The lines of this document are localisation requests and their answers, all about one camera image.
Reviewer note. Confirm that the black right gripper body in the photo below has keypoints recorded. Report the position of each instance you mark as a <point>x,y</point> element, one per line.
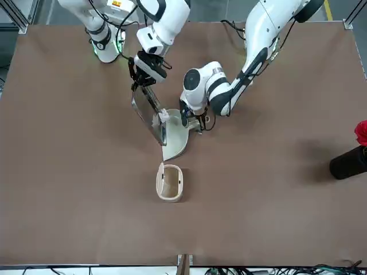
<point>152,70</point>

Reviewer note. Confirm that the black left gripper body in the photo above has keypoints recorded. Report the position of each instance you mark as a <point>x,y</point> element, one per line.
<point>185,113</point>

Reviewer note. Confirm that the cream plastic dustpan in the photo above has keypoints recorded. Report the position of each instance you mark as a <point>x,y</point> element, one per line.
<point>177,137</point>

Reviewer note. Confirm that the square metal tray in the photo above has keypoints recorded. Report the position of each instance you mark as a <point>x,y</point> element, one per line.
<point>146,111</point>

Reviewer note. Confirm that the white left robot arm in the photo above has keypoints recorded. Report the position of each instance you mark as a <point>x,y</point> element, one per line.
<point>258,28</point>

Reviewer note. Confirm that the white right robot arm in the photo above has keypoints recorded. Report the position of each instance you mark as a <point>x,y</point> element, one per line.
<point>169,17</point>

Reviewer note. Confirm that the crumpled white paper scrap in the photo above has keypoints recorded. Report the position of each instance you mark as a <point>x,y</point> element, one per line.
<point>164,114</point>

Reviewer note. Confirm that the cream bin with flip lid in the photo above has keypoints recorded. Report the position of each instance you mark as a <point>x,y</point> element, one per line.
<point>170,194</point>

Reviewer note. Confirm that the black cylindrical vase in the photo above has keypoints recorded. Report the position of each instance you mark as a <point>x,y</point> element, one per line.
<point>348,166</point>

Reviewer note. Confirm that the red rose bouquet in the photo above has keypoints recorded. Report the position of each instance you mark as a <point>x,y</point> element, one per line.
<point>362,133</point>

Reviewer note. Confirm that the aluminium frame post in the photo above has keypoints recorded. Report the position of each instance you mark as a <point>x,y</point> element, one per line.
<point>17,14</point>

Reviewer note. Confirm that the aluminium divider post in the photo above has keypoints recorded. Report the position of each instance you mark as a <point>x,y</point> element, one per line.
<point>185,265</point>

